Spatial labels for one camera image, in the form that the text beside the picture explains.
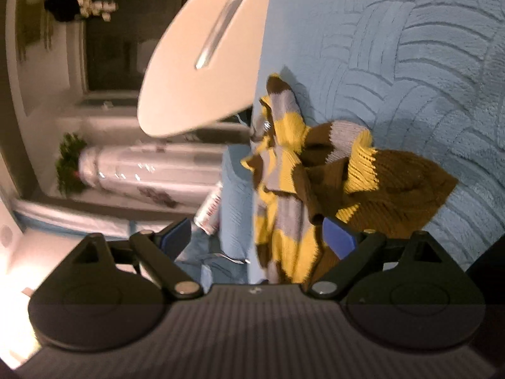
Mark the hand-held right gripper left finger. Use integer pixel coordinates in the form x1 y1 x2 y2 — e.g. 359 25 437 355
73 217 204 300

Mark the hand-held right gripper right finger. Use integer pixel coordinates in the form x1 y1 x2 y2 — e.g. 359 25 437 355
306 218 444 300

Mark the striped knit sweater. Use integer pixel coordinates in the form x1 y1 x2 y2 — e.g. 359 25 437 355
241 73 459 285

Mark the white glossy floor vase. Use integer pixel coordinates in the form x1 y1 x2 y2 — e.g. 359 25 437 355
78 143 227 208

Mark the green plant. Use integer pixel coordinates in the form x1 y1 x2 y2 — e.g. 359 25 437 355
55 132 89 196

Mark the blue textured blanket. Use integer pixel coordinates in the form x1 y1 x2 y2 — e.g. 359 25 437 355
174 0 505 285

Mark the white flower bunch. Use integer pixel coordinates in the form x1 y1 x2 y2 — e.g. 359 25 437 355
76 0 119 22

